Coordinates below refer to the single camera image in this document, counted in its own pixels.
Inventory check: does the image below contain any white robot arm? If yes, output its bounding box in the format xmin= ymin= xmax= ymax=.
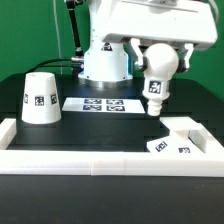
xmin=79 ymin=0 xmax=217 ymax=87

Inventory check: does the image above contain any black cable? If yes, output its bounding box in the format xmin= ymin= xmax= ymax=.
xmin=29 ymin=58 xmax=84 ymax=73

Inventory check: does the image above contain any black camera stand pole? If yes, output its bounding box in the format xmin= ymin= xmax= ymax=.
xmin=65 ymin=0 xmax=84 ymax=57

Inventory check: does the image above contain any white U-shaped fence frame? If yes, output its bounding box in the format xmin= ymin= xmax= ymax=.
xmin=0 ymin=118 xmax=224 ymax=177

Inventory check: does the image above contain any white lamp base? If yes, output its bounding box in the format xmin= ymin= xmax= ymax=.
xmin=147 ymin=117 xmax=202 ymax=156

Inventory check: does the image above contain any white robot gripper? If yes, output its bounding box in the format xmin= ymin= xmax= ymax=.
xmin=89 ymin=0 xmax=218 ymax=73

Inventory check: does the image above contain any white marker tag sheet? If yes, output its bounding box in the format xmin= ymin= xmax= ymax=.
xmin=62 ymin=97 xmax=145 ymax=114

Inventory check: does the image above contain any white lamp shade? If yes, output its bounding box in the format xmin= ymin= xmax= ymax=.
xmin=22 ymin=72 xmax=61 ymax=124

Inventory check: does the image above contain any white lamp bulb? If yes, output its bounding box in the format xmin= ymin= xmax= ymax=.
xmin=142 ymin=43 xmax=179 ymax=116

